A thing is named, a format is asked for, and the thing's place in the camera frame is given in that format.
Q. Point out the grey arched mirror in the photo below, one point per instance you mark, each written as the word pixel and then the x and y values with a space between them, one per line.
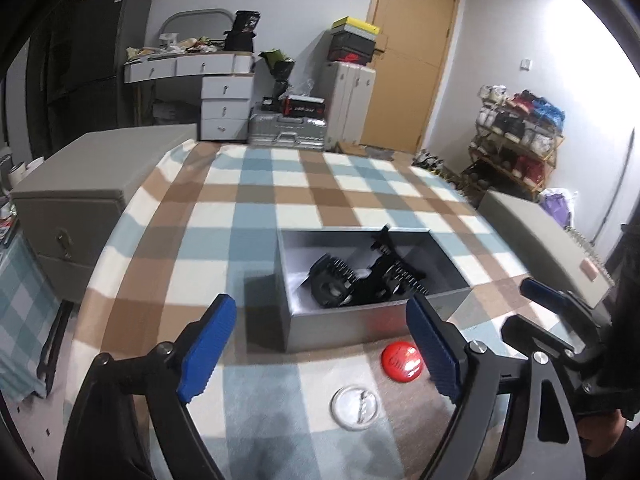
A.
pixel 195 20

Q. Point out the black wrapped flower bouquet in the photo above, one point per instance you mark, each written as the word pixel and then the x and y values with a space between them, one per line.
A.
pixel 280 70

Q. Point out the wooden door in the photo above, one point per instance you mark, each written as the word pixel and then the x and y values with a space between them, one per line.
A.
pixel 410 55

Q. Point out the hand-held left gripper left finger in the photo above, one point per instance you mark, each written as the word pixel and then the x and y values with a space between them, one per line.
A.
pixel 205 350

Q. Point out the white desk with drawers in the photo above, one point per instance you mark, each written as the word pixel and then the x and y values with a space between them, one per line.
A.
pixel 225 95

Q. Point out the red round badge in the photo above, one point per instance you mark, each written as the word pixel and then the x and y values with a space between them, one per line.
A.
pixel 401 361

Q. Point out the side table with checked cloth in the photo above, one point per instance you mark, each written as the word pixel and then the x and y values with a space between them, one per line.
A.
pixel 25 320

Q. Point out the small black box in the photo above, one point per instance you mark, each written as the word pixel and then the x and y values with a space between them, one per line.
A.
pixel 271 104

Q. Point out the sneakers collection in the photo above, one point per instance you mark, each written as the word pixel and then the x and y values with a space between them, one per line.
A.
pixel 520 120

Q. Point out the black and red shoebox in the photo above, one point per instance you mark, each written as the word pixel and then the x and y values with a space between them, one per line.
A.
pixel 350 56

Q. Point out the dark refrigerator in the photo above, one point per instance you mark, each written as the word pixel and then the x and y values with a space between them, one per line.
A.
pixel 110 55

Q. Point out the dark wardrobe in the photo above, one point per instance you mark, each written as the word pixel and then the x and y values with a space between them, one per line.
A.
pixel 50 75

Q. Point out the plain grey cabinet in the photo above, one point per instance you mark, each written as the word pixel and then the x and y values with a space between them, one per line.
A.
pixel 535 240

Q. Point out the white cups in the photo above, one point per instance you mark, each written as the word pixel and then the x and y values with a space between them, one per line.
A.
pixel 25 170

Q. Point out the white round badge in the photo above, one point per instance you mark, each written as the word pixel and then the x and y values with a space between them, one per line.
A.
pixel 355 407

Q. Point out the white upright suitcase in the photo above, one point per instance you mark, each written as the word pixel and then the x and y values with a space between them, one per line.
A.
pixel 350 105

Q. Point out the large black claw hair clip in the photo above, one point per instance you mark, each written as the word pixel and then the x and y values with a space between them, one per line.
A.
pixel 331 282

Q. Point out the silver cardboard box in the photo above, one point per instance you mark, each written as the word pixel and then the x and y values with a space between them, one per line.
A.
pixel 345 327

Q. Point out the black paper bag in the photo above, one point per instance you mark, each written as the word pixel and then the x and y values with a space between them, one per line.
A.
pixel 242 30

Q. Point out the wooden shoe rack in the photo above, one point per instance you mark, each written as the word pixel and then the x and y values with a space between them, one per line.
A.
pixel 515 160

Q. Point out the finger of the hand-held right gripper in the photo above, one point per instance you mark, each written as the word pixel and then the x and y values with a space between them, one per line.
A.
pixel 542 290
pixel 530 332

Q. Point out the clear plastic bag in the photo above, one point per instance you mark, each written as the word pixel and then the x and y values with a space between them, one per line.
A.
pixel 305 89

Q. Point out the pile of loose shoes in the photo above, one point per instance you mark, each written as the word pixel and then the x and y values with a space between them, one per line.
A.
pixel 435 165

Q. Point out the thin metal pole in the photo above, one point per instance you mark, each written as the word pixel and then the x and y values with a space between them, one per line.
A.
pixel 617 185

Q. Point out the desk clutter pile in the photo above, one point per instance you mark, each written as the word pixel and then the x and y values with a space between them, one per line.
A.
pixel 175 47

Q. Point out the purple bag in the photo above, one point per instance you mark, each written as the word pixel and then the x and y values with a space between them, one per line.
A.
pixel 557 207

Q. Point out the long black hair clip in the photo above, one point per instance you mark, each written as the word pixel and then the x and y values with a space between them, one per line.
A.
pixel 385 245

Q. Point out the woven basket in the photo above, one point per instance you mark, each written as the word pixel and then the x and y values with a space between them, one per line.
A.
pixel 587 250

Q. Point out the silver flat suitcase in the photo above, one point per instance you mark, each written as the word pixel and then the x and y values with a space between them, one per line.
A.
pixel 287 130

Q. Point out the checked tablecloth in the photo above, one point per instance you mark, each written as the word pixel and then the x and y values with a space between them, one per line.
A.
pixel 225 210

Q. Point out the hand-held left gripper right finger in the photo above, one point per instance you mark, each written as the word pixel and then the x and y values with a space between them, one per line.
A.
pixel 432 350

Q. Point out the red and black box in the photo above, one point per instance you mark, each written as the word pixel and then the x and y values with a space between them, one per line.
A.
pixel 304 106

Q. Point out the grey shoebox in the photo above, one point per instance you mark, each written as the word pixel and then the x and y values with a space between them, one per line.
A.
pixel 352 41

